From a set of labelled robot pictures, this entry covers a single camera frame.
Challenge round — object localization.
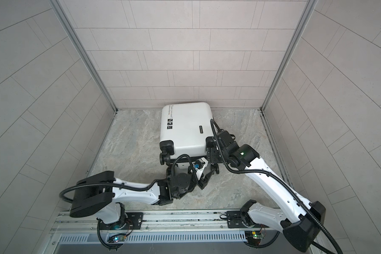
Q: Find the right black corrugated cable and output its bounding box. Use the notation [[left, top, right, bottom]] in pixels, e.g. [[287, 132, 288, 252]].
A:
[[209, 119, 344, 254]]

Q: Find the left green circuit board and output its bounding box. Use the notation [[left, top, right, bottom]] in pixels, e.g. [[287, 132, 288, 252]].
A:
[[108, 233, 127, 243]]

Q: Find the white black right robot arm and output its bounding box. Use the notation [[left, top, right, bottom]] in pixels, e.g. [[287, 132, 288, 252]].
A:
[[211, 124, 330, 254]]

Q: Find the black corrugated cable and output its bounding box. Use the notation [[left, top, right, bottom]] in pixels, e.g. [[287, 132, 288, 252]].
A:
[[59, 153, 197, 251], [209, 119, 344, 254]]

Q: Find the right green circuit board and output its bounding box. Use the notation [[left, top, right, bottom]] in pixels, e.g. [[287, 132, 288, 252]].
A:
[[245, 231, 266, 246]]

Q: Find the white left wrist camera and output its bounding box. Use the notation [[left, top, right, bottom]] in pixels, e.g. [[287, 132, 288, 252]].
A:
[[194, 157, 208, 177]]

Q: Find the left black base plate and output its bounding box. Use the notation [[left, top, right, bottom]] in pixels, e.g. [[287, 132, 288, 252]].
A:
[[98, 212, 144, 230]]

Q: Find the black and white suitcase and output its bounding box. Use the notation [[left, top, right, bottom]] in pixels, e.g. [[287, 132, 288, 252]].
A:
[[159, 102, 213, 165]]

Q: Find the left black corrugated cable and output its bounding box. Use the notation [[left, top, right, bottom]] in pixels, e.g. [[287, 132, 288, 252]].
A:
[[59, 153, 197, 251]]

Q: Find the green circuit board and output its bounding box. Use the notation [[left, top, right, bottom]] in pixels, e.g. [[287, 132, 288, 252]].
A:
[[108, 233, 127, 243], [245, 231, 266, 246]]

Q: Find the aluminium mounting rail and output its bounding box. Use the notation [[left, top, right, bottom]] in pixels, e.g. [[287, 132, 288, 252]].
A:
[[50, 209, 277, 246]]

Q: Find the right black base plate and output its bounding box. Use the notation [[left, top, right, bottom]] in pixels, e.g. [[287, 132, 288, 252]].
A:
[[220, 211, 268, 229]]

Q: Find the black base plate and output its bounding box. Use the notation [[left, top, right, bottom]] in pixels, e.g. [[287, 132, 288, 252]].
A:
[[220, 211, 268, 229], [98, 212, 144, 230]]

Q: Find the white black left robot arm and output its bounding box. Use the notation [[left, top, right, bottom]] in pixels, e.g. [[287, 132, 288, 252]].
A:
[[69, 160, 219, 225]]

